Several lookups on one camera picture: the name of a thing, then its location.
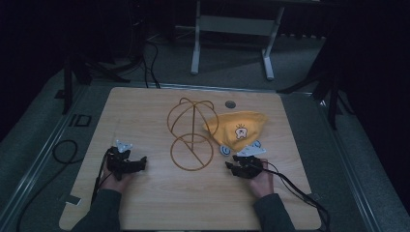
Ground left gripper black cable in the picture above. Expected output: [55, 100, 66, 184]
[90, 150, 114, 206]

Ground black hanging cables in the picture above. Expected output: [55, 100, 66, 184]
[140, 39, 161, 90]

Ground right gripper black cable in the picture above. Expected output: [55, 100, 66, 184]
[262, 159, 331, 232]

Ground black metal stand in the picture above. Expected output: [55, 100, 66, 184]
[61, 53, 132, 116]
[276, 62, 356, 131]

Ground black cable on floor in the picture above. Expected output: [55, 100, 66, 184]
[15, 138, 79, 232]

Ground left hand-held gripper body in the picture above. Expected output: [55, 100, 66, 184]
[105, 139, 137, 182]

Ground person's right hand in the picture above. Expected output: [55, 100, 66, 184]
[249, 159, 276, 200]

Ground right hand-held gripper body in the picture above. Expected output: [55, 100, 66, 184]
[236, 144, 268, 180]

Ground white metal table frame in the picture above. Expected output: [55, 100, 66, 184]
[190, 0, 286, 82]

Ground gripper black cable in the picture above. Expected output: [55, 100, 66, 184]
[262, 159, 331, 232]
[90, 150, 114, 206]

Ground yellow hat with cartoon print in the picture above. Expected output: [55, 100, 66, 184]
[202, 110, 270, 158]

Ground person's left hand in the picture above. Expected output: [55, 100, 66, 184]
[100, 168, 133, 195]

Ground gold wire hat stand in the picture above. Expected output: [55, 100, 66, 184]
[166, 97, 220, 172]

